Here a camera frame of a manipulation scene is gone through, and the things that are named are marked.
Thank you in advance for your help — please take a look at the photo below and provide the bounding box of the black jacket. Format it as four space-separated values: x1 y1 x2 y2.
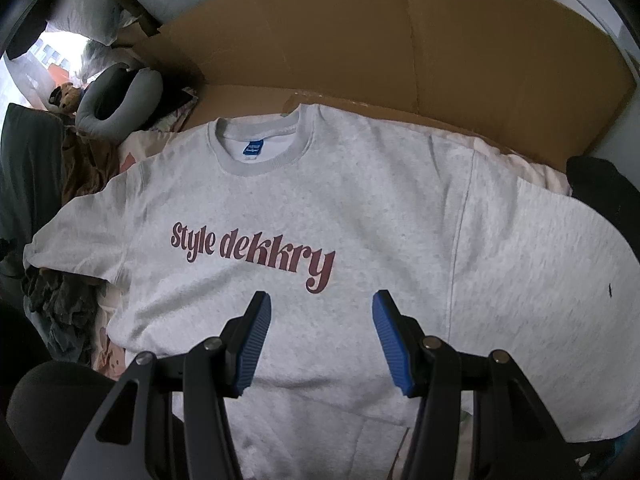
2 0 51 61

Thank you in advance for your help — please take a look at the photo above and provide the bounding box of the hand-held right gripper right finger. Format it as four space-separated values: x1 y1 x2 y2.
371 290 583 480

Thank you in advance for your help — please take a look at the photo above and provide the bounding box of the clear plastic bag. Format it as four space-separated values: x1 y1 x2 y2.
75 40 131 81

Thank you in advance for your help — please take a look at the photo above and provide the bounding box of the light grey sweatshirt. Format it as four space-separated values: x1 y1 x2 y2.
22 102 640 480

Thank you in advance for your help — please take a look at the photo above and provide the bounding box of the small black cloth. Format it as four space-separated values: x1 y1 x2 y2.
155 87 196 116

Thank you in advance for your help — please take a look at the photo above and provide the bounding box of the black garment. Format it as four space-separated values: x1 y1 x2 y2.
565 155 640 241

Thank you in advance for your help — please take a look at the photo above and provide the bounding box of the teddy bear plush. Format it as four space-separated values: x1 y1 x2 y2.
47 82 81 113

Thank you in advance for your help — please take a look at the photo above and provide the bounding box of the grey neck pillow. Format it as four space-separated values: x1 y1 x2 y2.
75 62 163 138

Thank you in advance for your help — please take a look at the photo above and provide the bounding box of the pile of dark clothes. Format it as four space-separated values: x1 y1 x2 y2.
0 102 68 281

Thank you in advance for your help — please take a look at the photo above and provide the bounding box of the brown cardboard sheet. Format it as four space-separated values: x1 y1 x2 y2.
132 0 638 161

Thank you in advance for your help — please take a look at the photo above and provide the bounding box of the cream bear print blanket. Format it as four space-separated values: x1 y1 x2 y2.
92 95 573 480

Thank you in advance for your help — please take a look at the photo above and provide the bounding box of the brown garment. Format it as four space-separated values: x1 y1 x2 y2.
60 115 121 201

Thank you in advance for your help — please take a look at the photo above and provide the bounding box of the grey-blue garment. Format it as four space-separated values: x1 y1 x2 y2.
47 320 96 366

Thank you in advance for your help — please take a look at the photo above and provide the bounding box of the person's left leg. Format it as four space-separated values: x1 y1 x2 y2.
5 360 186 480

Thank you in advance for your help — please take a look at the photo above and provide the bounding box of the white pillow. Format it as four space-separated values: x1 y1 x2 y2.
47 0 131 46

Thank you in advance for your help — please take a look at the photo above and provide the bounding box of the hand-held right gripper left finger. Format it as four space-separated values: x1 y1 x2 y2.
60 291 273 480

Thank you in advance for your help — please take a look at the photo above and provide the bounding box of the camouflage garment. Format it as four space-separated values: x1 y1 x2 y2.
20 265 101 341

